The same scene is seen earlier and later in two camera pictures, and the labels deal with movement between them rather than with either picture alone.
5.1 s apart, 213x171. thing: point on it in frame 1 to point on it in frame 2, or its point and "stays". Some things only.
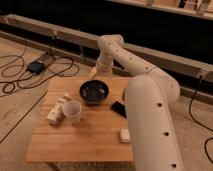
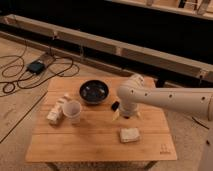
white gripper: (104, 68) to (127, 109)
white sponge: (125, 135) stays
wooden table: (81, 119) stays
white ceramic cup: (72, 109) stays
